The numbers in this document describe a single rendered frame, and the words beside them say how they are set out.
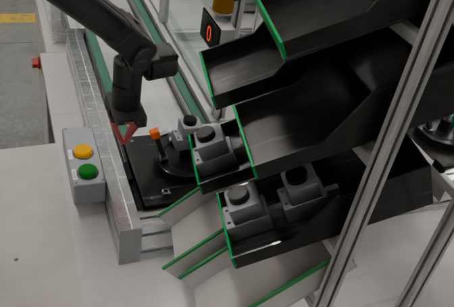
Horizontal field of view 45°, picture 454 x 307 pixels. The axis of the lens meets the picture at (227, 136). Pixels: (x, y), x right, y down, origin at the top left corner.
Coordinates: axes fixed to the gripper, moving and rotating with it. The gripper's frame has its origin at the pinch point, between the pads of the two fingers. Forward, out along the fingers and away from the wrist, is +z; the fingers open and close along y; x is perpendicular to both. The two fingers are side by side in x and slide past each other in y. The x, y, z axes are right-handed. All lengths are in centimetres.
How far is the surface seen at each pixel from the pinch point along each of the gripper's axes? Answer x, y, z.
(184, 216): -7.0, -21.7, 2.7
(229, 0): -26.2, 15.4, -24.9
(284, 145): -8, -45, -32
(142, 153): -5.8, 4.4, 7.7
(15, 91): 15, 189, 106
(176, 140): -10.9, -2.7, -0.6
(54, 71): 7, 62, 19
